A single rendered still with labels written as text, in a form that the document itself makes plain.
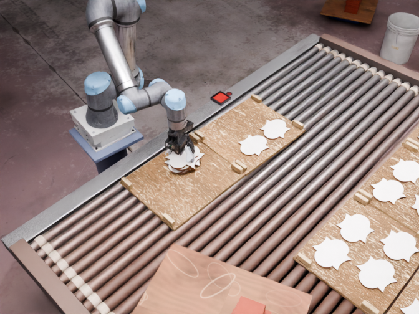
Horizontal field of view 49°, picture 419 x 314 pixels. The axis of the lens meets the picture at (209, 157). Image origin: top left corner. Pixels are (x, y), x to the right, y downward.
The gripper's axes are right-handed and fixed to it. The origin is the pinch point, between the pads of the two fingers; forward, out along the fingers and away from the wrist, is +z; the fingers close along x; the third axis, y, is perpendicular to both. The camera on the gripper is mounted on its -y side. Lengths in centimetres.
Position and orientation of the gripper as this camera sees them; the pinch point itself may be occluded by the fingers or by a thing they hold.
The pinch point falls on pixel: (182, 156)
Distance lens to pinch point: 196.3
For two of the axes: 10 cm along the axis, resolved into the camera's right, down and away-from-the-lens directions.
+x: 9.1, 2.9, -2.8
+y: -4.1, 6.6, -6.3
